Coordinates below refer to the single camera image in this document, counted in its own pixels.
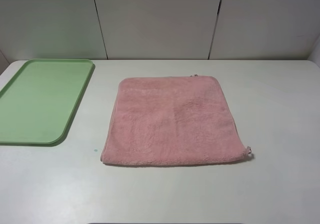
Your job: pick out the pink terry towel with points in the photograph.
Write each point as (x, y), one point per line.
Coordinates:
(172, 121)

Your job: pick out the green plastic tray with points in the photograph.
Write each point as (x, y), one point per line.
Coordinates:
(39, 102)

